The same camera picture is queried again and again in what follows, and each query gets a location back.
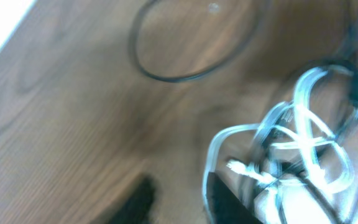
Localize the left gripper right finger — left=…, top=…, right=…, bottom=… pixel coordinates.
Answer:
left=205, top=172, right=262, bottom=224

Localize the long black USB cable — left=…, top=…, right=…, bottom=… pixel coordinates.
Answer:
left=128, top=0, right=272, bottom=83

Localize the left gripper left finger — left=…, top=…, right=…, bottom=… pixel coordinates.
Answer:
left=108, top=176, right=156, bottom=224

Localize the white USB cable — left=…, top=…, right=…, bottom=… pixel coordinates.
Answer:
left=201, top=63, right=358, bottom=224

